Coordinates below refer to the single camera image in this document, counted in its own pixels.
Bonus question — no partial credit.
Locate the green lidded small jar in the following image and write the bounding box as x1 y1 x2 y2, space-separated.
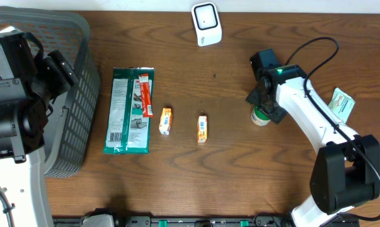
251 106 270 126

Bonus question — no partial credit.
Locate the orange tissue pack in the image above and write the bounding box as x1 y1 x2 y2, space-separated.
159 108 173 136
197 115 207 143

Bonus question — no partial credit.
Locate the dark green package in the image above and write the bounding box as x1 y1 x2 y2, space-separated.
103 67 154 155

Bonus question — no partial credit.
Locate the red and white package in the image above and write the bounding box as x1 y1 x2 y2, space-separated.
139 73 154 117

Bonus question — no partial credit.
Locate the white barcode scanner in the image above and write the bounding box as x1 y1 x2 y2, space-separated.
191 2 222 47

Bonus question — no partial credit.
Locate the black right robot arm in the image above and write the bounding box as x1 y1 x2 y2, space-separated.
246 49 380 226

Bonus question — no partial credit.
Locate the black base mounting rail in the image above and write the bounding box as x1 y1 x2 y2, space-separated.
52 207 360 227

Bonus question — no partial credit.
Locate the mint green wipes packet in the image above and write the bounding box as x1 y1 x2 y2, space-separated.
328 88 355 123

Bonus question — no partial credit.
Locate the grey plastic mesh basket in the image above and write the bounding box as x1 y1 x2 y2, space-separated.
0 6 101 178

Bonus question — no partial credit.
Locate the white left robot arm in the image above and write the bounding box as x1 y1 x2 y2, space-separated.
0 30 79 226

